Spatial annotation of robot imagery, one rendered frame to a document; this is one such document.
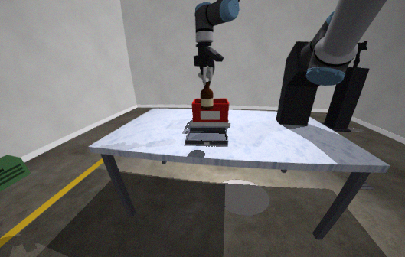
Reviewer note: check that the red crate with dividers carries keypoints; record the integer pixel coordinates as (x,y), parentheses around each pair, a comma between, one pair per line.
(219,113)

